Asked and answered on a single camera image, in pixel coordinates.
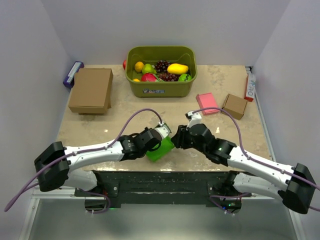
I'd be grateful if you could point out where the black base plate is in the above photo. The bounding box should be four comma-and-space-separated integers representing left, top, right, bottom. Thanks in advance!
75, 170, 251, 212

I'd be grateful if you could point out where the purple white box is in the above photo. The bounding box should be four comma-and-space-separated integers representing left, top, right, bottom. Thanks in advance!
63, 61, 85, 89

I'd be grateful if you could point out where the pink box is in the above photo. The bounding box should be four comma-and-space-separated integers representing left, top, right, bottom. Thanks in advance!
196, 92, 220, 116

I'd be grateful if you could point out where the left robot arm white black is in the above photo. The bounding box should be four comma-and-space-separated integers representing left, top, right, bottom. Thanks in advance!
34, 125, 170, 196

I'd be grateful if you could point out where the green paper box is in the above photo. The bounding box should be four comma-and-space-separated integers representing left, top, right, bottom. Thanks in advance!
146, 136, 175, 162

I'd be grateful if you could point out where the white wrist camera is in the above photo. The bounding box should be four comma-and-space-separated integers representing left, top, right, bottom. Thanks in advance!
185, 111, 202, 129
153, 122, 172, 139

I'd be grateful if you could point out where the olive green plastic bin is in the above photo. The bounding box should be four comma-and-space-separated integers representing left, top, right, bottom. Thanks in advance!
125, 45, 198, 98

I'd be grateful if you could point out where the red white box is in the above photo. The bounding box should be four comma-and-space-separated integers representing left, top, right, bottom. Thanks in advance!
244, 73, 256, 102

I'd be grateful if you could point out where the large brown cardboard box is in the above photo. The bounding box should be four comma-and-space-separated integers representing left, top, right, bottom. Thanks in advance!
68, 68, 113, 115

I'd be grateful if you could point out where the dark grapes upper bunch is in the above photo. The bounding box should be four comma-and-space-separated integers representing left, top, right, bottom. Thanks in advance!
154, 60, 171, 74

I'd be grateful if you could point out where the small brown cardboard box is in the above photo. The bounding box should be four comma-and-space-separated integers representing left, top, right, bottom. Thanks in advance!
222, 93, 248, 120

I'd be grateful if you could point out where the red fruit behind bin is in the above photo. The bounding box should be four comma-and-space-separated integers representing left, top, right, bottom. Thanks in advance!
122, 59, 127, 70

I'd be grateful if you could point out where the dark grapes bunch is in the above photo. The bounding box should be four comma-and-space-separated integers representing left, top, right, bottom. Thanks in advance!
154, 60, 171, 74
158, 72, 180, 82

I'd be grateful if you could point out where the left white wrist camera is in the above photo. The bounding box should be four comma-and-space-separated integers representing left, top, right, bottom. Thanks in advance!
153, 122, 172, 139

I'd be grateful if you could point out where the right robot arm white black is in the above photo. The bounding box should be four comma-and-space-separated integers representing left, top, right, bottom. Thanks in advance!
171, 123, 316, 214

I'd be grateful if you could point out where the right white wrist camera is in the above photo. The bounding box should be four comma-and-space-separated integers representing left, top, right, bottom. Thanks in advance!
185, 111, 202, 129

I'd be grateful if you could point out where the dark grapes lower bunch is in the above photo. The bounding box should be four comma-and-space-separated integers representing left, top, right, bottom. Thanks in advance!
158, 72, 180, 82

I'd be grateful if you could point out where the green round fruit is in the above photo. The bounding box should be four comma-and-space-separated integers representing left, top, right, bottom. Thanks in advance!
178, 73, 192, 82

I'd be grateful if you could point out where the green pear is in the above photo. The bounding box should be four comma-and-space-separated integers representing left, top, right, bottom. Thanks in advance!
141, 63, 157, 75

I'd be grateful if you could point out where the yellow mango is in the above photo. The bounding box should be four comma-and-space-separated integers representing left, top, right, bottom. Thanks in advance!
167, 63, 189, 75

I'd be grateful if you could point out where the red dragon fruit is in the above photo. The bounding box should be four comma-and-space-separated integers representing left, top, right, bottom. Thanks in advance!
140, 73, 159, 82

